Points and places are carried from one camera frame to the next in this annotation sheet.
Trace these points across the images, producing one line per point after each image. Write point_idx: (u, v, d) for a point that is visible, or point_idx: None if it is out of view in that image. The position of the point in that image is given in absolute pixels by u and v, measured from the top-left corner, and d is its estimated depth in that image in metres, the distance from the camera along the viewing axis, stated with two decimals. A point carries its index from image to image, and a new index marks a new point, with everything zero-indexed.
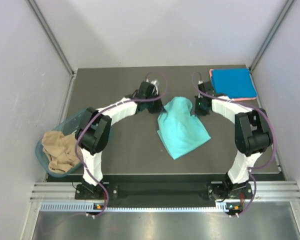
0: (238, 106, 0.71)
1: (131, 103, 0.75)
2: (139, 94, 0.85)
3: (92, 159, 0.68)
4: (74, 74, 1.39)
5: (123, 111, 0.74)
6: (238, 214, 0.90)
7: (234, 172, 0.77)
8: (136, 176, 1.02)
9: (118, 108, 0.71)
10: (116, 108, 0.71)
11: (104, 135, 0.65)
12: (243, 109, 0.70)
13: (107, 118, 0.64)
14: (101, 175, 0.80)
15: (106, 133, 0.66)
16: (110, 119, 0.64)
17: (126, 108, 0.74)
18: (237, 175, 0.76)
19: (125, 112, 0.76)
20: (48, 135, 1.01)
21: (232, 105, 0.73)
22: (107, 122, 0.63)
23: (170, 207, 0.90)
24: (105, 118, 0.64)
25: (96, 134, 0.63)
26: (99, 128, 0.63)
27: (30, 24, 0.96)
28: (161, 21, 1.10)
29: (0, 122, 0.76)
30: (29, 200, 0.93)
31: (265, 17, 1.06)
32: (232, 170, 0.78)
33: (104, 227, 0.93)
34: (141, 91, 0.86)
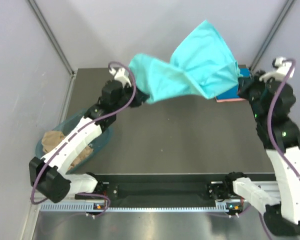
0: (298, 201, 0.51)
1: (89, 127, 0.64)
2: (105, 104, 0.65)
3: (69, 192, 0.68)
4: (74, 74, 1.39)
5: (82, 142, 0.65)
6: (238, 214, 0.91)
7: (255, 201, 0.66)
8: (135, 177, 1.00)
9: (71, 146, 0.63)
10: (67, 148, 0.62)
11: (58, 187, 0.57)
12: None
13: (53, 171, 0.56)
14: (93, 184, 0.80)
15: (61, 184, 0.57)
16: (56, 175, 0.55)
17: (83, 139, 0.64)
18: (257, 207, 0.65)
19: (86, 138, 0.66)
20: (48, 135, 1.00)
21: (299, 191, 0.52)
22: (55, 178, 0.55)
23: (170, 207, 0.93)
24: (52, 172, 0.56)
25: (49, 190, 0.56)
26: (47, 184, 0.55)
27: (30, 24, 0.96)
28: (161, 21, 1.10)
29: (0, 121, 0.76)
30: (29, 200, 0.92)
31: (265, 17, 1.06)
32: (255, 198, 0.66)
33: (104, 228, 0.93)
34: (105, 99, 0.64)
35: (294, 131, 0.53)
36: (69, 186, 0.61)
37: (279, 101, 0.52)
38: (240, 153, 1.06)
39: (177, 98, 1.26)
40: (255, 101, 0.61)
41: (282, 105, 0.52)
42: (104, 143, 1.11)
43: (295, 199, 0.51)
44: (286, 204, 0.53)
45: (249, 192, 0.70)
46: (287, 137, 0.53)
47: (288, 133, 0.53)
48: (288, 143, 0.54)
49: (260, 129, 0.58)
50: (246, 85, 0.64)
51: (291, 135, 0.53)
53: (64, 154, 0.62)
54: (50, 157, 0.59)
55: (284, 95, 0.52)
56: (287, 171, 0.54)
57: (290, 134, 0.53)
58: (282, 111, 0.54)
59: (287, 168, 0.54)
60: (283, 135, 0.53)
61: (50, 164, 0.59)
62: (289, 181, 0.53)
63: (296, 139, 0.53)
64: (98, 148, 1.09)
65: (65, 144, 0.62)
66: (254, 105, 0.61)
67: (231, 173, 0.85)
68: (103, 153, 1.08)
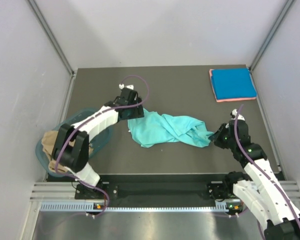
0: (283, 205, 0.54)
1: (110, 112, 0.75)
2: (121, 101, 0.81)
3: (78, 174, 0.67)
4: (74, 74, 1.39)
5: (104, 122, 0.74)
6: (238, 214, 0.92)
7: (256, 211, 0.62)
8: (136, 176, 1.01)
9: (97, 121, 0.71)
10: (93, 122, 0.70)
11: (82, 153, 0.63)
12: (290, 213, 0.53)
13: (83, 133, 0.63)
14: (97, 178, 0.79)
15: (85, 150, 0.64)
16: (87, 135, 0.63)
17: (105, 118, 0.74)
18: (258, 217, 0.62)
19: (106, 121, 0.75)
20: (48, 135, 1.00)
21: (276, 192, 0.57)
22: (84, 139, 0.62)
23: (170, 207, 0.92)
24: (82, 134, 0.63)
25: (74, 153, 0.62)
26: (76, 146, 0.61)
27: (30, 24, 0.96)
28: (161, 21, 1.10)
29: (0, 121, 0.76)
30: (29, 200, 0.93)
31: (265, 17, 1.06)
32: (256, 208, 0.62)
33: (104, 227, 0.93)
34: (123, 97, 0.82)
35: (259, 150, 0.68)
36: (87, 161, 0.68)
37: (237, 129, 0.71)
38: None
39: (177, 98, 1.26)
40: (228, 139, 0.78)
41: (240, 131, 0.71)
42: (104, 143, 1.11)
43: (274, 199, 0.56)
44: (272, 212, 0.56)
45: (250, 199, 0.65)
46: (253, 151, 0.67)
47: (254, 149, 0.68)
48: (256, 156, 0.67)
49: (235, 152, 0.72)
50: (218, 133, 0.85)
51: (256, 152, 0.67)
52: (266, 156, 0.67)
53: (90, 125, 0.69)
54: (79, 125, 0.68)
55: (240, 123, 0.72)
56: (260, 177, 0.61)
57: (256, 150, 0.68)
58: (242, 136, 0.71)
59: (260, 174, 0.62)
60: (250, 151, 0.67)
61: (80, 130, 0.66)
62: (265, 185, 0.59)
63: (260, 152, 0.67)
64: (98, 147, 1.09)
65: (92, 119, 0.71)
66: (228, 141, 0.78)
67: (232, 173, 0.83)
68: (103, 153, 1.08)
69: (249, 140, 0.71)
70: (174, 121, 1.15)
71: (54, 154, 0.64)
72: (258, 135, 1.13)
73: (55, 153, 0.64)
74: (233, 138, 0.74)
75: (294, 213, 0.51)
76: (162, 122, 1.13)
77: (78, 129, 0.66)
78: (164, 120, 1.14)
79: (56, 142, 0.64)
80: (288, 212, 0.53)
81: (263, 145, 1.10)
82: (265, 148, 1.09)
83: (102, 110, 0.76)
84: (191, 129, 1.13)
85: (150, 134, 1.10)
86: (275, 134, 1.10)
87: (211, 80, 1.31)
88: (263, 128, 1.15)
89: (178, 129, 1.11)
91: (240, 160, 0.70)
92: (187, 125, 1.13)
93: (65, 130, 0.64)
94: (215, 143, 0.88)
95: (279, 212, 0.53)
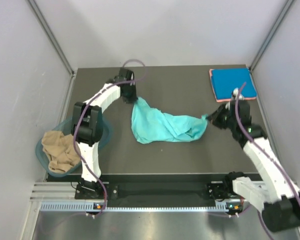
0: (282, 183, 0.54)
1: (113, 88, 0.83)
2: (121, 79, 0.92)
3: (91, 152, 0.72)
4: (74, 74, 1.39)
5: (110, 97, 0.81)
6: (238, 214, 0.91)
7: (254, 199, 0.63)
8: (135, 176, 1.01)
9: (104, 97, 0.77)
10: (101, 97, 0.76)
11: (98, 125, 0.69)
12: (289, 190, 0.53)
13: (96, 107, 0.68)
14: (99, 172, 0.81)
15: (100, 122, 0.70)
16: (100, 108, 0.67)
17: (111, 93, 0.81)
18: (256, 205, 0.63)
19: (112, 96, 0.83)
20: (48, 135, 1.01)
21: (274, 171, 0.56)
22: (98, 112, 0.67)
23: (170, 207, 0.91)
24: (95, 108, 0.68)
25: (92, 126, 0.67)
26: (92, 119, 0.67)
27: (30, 24, 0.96)
28: (161, 21, 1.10)
29: (0, 121, 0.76)
30: (29, 200, 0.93)
31: (265, 16, 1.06)
32: (253, 196, 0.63)
33: (104, 227, 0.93)
34: (121, 75, 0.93)
35: (259, 130, 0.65)
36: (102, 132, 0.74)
37: (238, 107, 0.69)
38: (239, 153, 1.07)
39: (177, 98, 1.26)
40: (226, 119, 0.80)
41: (241, 110, 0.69)
42: (104, 143, 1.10)
43: (273, 177, 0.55)
44: (272, 190, 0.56)
45: (247, 189, 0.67)
46: (253, 131, 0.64)
47: (254, 129, 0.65)
48: (256, 135, 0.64)
49: (235, 132, 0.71)
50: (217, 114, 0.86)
51: (256, 132, 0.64)
52: (266, 136, 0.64)
53: (99, 101, 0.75)
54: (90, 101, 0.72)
55: (242, 103, 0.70)
56: (259, 155, 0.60)
57: (256, 129, 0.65)
58: (243, 115, 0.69)
59: (259, 152, 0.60)
60: (250, 131, 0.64)
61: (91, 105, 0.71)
62: (264, 164, 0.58)
63: (260, 132, 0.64)
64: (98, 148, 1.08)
65: (99, 95, 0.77)
66: (228, 121, 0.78)
67: (232, 173, 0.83)
68: (103, 153, 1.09)
69: (250, 120, 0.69)
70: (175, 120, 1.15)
71: (72, 130, 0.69)
72: None
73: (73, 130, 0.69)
74: (232, 118, 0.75)
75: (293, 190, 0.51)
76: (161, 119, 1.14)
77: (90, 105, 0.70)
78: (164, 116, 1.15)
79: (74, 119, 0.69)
80: (287, 189, 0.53)
81: None
82: None
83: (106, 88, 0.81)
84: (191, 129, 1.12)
85: (151, 129, 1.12)
86: (275, 134, 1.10)
87: (210, 80, 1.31)
88: (263, 128, 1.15)
89: (178, 128, 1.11)
91: (239, 140, 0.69)
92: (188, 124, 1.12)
93: (79, 106, 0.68)
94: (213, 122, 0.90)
95: (277, 190, 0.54)
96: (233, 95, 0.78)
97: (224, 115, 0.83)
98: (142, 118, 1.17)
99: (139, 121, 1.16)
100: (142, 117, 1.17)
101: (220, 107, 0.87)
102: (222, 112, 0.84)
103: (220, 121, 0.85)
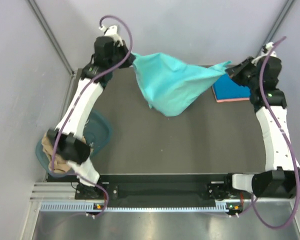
0: (282, 154, 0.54)
1: (90, 88, 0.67)
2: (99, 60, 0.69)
3: (81, 169, 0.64)
4: (74, 74, 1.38)
5: (88, 103, 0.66)
6: (238, 214, 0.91)
7: (248, 182, 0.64)
8: (136, 176, 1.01)
9: (79, 111, 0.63)
10: (76, 113, 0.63)
11: (80, 151, 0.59)
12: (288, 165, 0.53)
13: (71, 137, 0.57)
14: (97, 175, 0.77)
15: (82, 145, 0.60)
16: (74, 140, 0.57)
17: (88, 101, 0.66)
18: (249, 186, 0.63)
19: (91, 101, 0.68)
20: None
21: (280, 140, 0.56)
22: (74, 142, 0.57)
23: (170, 207, 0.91)
24: (69, 139, 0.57)
25: (72, 156, 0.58)
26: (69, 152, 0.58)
27: (30, 24, 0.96)
28: (161, 21, 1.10)
29: (0, 122, 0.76)
30: (29, 200, 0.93)
31: (265, 17, 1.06)
32: (248, 178, 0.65)
33: (104, 228, 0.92)
34: (98, 54, 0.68)
35: (280, 98, 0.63)
36: (89, 147, 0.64)
37: (267, 66, 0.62)
38: (239, 153, 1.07)
39: None
40: (250, 77, 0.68)
41: (269, 71, 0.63)
42: (104, 143, 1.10)
43: (275, 147, 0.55)
44: (270, 158, 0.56)
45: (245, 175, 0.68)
46: (273, 97, 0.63)
47: (275, 95, 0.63)
48: (275, 102, 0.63)
49: (253, 93, 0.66)
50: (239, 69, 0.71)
51: (276, 99, 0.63)
52: (286, 105, 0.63)
53: (75, 119, 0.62)
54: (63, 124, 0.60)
55: (273, 62, 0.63)
56: (270, 124, 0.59)
57: (276, 96, 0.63)
58: (269, 77, 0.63)
59: (270, 121, 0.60)
60: (270, 96, 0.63)
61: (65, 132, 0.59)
62: (272, 133, 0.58)
63: (280, 100, 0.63)
64: (98, 148, 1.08)
65: (73, 110, 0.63)
66: (251, 79, 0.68)
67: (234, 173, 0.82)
68: (103, 153, 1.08)
69: (275, 84, 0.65)
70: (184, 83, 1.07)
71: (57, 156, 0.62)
72: (258, 135, 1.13)
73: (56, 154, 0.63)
74: (257, 77, 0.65)
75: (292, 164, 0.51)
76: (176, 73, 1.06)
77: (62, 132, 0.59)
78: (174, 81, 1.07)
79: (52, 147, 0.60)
80: (286, 161, 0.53)
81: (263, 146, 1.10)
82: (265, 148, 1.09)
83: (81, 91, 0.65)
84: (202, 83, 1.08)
85: (164, 94, 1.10)
86: None
87: None
88: None
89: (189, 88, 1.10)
91: (254, 103, 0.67)
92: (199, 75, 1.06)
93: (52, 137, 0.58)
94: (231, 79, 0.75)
95: (275, 160, 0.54)
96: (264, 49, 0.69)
97: (248, 71, 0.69)
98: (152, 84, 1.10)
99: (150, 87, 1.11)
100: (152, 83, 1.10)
101: (245, 60, 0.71)
102: (248, 67, 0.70)
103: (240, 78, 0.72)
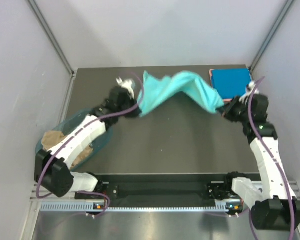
0: (277, 184, 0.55)
1: (93, 125, 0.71)
2: (110, 105, 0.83)
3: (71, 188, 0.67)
4: (74, 74, 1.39)
5: (87, 138, 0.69)
6: (238, 214, 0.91)
7: (248, 198, 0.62)
8: (136, 176, 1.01)
9: (76, 141, 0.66)
10: (72, 141, 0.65)
11: (62, 180, 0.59)
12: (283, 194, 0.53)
13: (60, 162, 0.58)
14: (95, 180, 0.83)
15: (66, 177, 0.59)
16: (64, 165, 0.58)
17: (87, 134, 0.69)
18: (249, 203, 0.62)
19: (91, 136, 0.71)
20: (48, 135, 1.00)
21: (274, 170, 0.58)
22: (62, 168, 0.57)
23: (170, 207, 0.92)
24: (59, 163, 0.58)
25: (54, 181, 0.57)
26: (54, 175, 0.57)
27: (30, 25, 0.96)
28: (161, 21, 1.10)
29: (0, 121, 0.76)
30: (29, 200, 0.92)
31: (265, 17, 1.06)
32: (249, 193, 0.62)
33: (104, 228, 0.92)
34: (111, 100, 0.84)
35: (270, 130, 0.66)
36: (72, 182, 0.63)
37: (255, 101, 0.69)
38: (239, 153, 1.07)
39: (177, 99, 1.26)
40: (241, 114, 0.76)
41: (257, 107, 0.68)
42: (104, 143, 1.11)
43: (270, 177, 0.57)
44: (265, 188, 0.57)
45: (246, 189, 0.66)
46: (265, 129, 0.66)
47: (266, 127, 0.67)
48: (267, 134, 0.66)
49: (245, 126, 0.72)
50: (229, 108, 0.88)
51: (268, 131, 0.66)
52: (277, 137, 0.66)
53: (70, 148, 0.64)
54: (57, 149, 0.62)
55: (260, 97, 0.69)
56: (263, 154, 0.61)
57: (268, 129, 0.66)
58: (260, 112, 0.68)
59: (263, 151, 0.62)
60: (261, 129, 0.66)
61: (57, 157, 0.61)
62: (266, 163, 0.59)
63: (272, 132, 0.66)
64: (98, 147, 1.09)
65: (71, 138, 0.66)
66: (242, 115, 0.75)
67: (234, 172, 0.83)
68: (103, 153, 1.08)
69: (265, 118, 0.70)
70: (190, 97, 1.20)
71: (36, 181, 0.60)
72: None
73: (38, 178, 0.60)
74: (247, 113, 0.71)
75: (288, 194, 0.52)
76: (190, 88, 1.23)
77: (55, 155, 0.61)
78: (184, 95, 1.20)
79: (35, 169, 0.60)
80: (281, 191, 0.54)
81: None
82: None
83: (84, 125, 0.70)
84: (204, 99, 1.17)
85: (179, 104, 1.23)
86: None
87: (211, 80, 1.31)
88: None
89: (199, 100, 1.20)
91: (247, 135, 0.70)
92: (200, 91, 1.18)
93: (42, 159, 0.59)
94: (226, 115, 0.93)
95: (271, 190, 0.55)
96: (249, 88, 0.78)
97: (237, 109, 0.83)
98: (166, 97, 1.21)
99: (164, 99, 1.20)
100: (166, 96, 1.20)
101: (234, 99, 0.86)
102: (236, 106, 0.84)
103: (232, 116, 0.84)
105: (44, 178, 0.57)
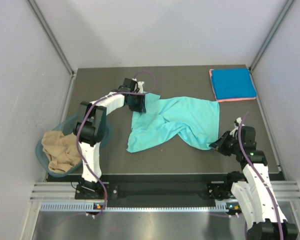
0: (269, 206, 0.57)
1: (119, 95, 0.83)
2: (124, 89, 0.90)
3: (92, 152, 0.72)
4: (74, 74, 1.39)
5: (115, 101, 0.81)
6: (238, 214, 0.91)
7: (246, 212, 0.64)
8: (136, 176, 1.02)
9: (109, 99, 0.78)
10: (107, 100, 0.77)
11: (102, 125, 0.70)
12: (274, 217, 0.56)
13: (101, 107, 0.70)
14: (100, 173, 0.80)
15: (103, 122, 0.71)
16: (105, 108, 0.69)
17: (116, 98, 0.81)
18: (247, 220, 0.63)
19: (116, 102, 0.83)
20: (48, 135, 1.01)
21: (265, 194, 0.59)
22: (103, 111, 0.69)
23: (170, 207, 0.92)
24: (100, 107, 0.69)
25: (95, 125, 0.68)
26: (97, 118, 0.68)
27: (30, 24, 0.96)
28: (161, 20, 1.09)
29: (0, 121, 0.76)
30: (29, 200, 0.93)
31: (265, 17, 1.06)
32: (247, 209, 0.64)
33: (105, 228, 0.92)
34: (125, 86, 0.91)
35: (260, 156, 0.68)
36: (104, 134, 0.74)
37: (243, 131, 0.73)
38: None
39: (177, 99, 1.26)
40: (233, 146, 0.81)
41: (246, 135, 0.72)
42: (104, 143, 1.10)
43: (262, 201, 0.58)
44: (258, 210, 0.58)
45: (244, 200, 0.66)
46: (255, 156, 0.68)
47: (256, 154, 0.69)
48: (257, 161, 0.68)
49: (238, 154, 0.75)
50: (221, 142, 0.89)
51: (257, 157, 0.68)
52: (266, 163, 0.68)
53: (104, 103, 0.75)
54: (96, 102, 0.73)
55: (248, 127, 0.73)
56: (255, 179, 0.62)
57: (258, 155, 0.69)
58: (249, 141, 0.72)
59: (255, 176, 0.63)
60: (252, 155, 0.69)
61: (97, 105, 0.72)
62: (257, 187, 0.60)
63: (262, 158, 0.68)
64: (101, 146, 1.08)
65: (105, 98, 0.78)
66: (234, 147, 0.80)
67: (235, 172, 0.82)
68: (104, 153, 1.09)
69: (255, 146, 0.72)
70: (190, 114, 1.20)
71: (75, 129, 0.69)
72: (258, 136, 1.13)
73: (75, 128, 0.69)
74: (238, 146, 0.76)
75: (279, 218, 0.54)
76: (193, 104, 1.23)
77: (96, 105, 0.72)
78: (185, 112, 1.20)
79: (77, 118, 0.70)
80: (273, 215, 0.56)
81: (263, 146, 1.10)
82: (265, 148, 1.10)
83: (112, 93, 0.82)
84: (199, 118, 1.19)
85: (175, 118, 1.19)
86: (275, 134, 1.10)
87: (210, 80, 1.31)
88: (263, 128, 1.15)
89: (195, 119, 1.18)
91: (240, 162, 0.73)
92: (201, 111, 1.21)
93: (85, 106, 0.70)
94: (217, 150, 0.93)
95: (264, 212, 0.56)
96: (236, 124, 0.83)
97: (229, 142, 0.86)
98: (166, 111, 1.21)
99: (166, 113, 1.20)
100: (166, 110, 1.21)
101: (224, 135, 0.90)
102: (228, 139, 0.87)
103: (225, 148, 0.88)
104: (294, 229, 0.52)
105: (83, 126, 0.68)
